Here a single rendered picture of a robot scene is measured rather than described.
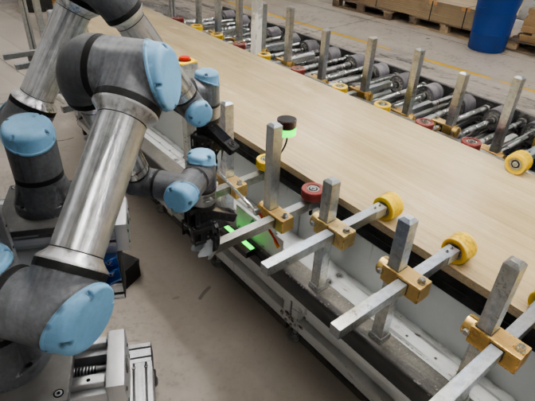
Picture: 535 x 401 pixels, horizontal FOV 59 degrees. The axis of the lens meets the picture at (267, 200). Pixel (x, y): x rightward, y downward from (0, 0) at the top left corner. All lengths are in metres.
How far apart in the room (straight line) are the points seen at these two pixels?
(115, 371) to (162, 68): 0.56
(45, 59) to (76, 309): 0.76
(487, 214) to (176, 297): 1.52
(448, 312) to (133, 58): 1.11
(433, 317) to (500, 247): 0.29
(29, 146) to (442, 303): 1.18
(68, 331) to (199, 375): 1.47
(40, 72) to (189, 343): 1.40
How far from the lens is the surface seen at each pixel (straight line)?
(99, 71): 0.88
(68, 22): 1.32
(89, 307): 0.77
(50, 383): 0.95
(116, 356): 1.01
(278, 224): 1.54
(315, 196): 1.60
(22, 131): 1.25
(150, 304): 2.49
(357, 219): 1.41
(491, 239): 1.58
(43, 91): 1.36
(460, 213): 1.66
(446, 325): 1.56
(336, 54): 3.32
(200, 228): 1.33
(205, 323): 2.37
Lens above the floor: 1.77
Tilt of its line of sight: 34 degrees down
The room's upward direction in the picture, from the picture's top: 3 degrees clockwise
